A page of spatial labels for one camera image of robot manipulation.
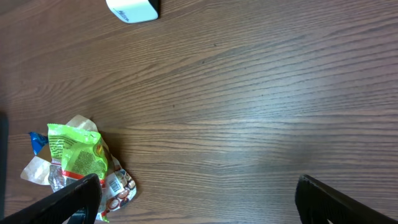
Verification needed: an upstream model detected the white barcode scanner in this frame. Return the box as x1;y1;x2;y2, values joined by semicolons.
106;0;159;24

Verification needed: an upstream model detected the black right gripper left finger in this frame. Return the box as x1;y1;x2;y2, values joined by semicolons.
1;174;102;224

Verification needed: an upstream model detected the blue Oreo cookie pack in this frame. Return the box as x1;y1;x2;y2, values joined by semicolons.
29;132;49;155

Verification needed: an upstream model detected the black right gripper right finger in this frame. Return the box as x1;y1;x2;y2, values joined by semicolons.
295;175;397;224

